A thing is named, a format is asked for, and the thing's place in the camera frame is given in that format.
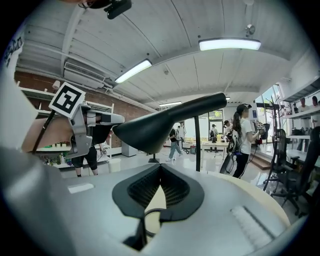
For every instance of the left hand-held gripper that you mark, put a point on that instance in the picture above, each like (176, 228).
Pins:
(67, 100)

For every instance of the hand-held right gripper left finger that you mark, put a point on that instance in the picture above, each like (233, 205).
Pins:
(100, 200)

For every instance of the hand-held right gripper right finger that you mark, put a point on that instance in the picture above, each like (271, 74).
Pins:
(212, 220)

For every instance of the black desk lamp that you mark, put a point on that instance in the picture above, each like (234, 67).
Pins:
(150, 130)

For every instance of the person's left forearm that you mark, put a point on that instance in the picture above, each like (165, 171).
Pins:
(57, 136)

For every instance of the white shelving unit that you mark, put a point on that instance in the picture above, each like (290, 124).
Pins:
(100, 105)

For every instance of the white refrigerator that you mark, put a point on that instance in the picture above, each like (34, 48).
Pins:
(128, 150)

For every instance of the beige trash bin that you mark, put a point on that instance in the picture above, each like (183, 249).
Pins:
(114, 165)

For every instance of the ceiling light bar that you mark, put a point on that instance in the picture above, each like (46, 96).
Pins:
(229, 44)
(133, 71)
(170, 103)
(227, 98)

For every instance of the ceiling air conditioner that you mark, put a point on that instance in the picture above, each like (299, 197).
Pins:
(82, 75)

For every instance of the round beige table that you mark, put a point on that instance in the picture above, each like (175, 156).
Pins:
(156, 198)

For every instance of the green box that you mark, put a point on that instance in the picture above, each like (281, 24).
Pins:
(192, 149)

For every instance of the long white table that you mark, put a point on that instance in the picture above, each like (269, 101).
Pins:
(215, 143)

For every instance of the large window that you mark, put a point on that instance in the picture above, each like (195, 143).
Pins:
(190, 127)

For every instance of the person's white printed shirt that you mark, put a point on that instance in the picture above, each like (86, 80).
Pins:
(12, 100)

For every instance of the black mesh office chair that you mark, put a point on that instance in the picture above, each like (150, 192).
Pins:
(281, 140)

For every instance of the person's head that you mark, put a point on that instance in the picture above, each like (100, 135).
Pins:
(92, 3)

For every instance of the black coat rack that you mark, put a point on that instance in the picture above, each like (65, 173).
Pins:
(275, 117)

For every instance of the metal storage shelf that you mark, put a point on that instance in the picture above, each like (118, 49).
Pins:
(302, 115)

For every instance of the small wooden pedestal table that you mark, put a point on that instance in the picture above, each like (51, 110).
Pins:
(154, 160)

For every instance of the black head-mounted camera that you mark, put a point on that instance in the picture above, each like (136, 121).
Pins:
(118, 8)

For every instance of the ceiling-mounted camera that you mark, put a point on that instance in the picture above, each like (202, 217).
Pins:
(250, 29)

